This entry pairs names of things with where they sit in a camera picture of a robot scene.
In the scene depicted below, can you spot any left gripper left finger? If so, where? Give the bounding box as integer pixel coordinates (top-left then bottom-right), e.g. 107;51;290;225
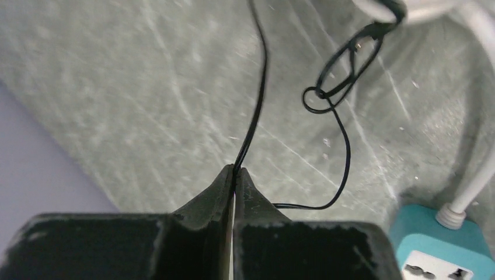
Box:
1;165;233;279

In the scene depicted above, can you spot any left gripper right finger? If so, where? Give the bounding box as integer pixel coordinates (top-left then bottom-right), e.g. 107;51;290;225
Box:
233;169;402;279

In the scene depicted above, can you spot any teal power strip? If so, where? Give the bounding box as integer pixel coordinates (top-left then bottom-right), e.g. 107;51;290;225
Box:
389;204;494;279

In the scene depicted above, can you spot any thin black adapter cable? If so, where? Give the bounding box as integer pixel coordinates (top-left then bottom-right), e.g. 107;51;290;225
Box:
232;0;407;211

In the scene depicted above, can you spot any white cable of teal strip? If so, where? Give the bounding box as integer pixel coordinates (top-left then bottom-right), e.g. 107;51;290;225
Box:
351;0;495;230

